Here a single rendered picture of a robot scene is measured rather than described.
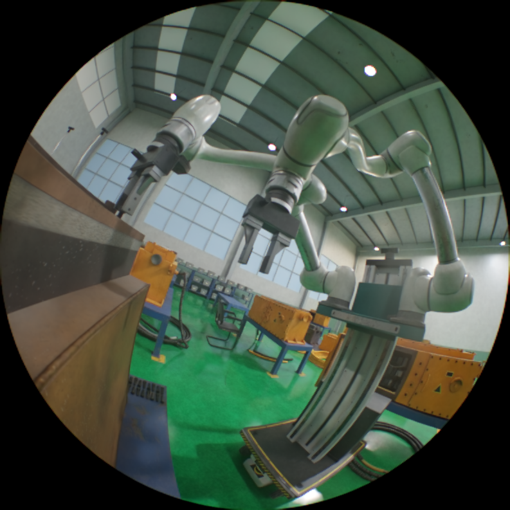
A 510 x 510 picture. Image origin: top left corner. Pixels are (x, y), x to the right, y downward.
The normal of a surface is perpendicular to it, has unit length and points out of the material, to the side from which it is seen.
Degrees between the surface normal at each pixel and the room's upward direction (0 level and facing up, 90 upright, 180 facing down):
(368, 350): 90
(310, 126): 155
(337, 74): 180
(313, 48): 180
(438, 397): 90
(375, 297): 90
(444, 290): 121
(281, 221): 90
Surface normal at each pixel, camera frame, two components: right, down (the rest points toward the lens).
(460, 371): -0.83, -0.41
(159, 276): 0.44, -0.01
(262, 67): -0.36, 0.91
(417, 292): -0.91, -0.38
